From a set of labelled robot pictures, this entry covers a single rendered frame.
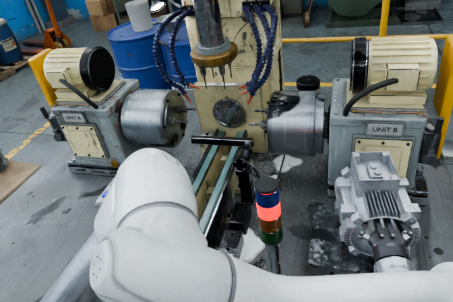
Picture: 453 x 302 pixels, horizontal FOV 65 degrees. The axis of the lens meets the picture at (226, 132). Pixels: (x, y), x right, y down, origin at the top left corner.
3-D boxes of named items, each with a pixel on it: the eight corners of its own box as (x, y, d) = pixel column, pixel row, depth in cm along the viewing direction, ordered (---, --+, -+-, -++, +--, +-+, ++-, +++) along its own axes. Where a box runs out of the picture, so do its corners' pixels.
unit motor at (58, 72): (82, 120, 183) (48, 42, 160) (138, 123, 173) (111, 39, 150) (50, 150, 163) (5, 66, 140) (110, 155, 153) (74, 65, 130)
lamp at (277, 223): (261, 214, 97) (259, 202, 94) (283, 216, 95) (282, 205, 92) (257, 231, 92) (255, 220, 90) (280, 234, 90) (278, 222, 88)
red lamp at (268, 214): (259, 202, 94) (258, 190, 92) (282, 205, 92) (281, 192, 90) (255, 220, 90) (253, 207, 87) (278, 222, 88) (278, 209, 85)
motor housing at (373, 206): (333, 207, 116) (335, 162, 105) (395, 206, 112) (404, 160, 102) (342, 259, 99) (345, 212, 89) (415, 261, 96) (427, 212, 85)
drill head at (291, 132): (260, 129, 159) (255, 79, 145) (357, 133, 147) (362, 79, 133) (248, 165, 140) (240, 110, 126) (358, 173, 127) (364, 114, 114)
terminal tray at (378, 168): (349, 170, 106) (350, 152, 102) (387, 170, 104) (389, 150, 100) (356, 199, 97) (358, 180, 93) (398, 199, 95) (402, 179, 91)
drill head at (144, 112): (131, 124, 179) (116, 79, 165) (198, 127, 168) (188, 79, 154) (104, 154, 160) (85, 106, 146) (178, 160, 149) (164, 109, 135)
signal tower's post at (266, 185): (265, 272, 113) (253, 172, 90) (291, 276, 111) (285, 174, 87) (261, 294, 107) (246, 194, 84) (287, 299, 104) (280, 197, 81)
